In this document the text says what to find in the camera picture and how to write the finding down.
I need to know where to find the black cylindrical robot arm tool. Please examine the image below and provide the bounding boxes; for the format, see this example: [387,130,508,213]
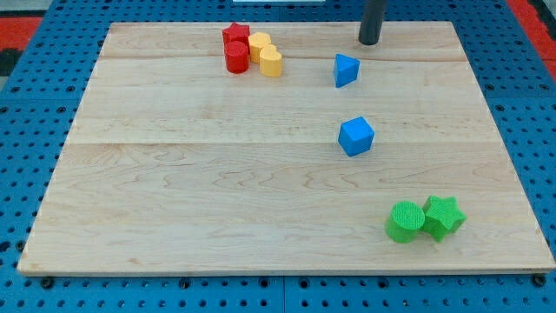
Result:
[358,0,387,45]

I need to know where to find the blue triangle block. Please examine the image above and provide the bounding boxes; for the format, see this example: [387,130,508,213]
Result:
[334,54,361,88]

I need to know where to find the blue cube block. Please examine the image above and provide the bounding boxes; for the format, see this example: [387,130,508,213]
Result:
[338,117,374,157]

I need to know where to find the light wooden board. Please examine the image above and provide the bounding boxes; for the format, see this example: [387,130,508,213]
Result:
[17,22,555,277]

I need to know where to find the yellow heart block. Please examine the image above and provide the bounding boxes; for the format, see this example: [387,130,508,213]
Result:
[259,44,282,77]

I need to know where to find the red cylinder block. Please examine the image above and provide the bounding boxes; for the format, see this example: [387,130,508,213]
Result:
[224,41,249,74]

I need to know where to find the yellow hexagon block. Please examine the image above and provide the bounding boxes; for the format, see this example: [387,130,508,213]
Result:
[248,32,272,63]

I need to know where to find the red star block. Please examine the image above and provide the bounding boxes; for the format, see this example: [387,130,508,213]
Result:
[222,22,250,46]

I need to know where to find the green cylinder block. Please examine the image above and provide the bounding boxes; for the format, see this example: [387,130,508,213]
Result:
[385,201,425,243]

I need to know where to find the green star block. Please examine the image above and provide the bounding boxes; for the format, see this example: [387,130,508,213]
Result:
[421,195,467,243]

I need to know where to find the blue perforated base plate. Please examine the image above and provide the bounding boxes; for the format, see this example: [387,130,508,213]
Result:
[1,1,555,312]

